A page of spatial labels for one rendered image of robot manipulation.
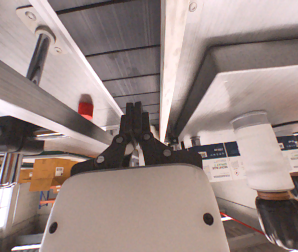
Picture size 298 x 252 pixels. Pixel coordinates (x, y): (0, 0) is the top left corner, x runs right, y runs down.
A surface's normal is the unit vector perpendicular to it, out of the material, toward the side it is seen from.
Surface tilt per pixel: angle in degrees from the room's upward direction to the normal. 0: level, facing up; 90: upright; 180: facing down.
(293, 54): 90
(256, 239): 90
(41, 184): 99
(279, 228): 90
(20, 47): 0
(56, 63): 0
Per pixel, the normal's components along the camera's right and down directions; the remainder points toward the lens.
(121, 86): 0.09, 0.94
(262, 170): -0.75, -0.17
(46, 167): 0.00, -0.31
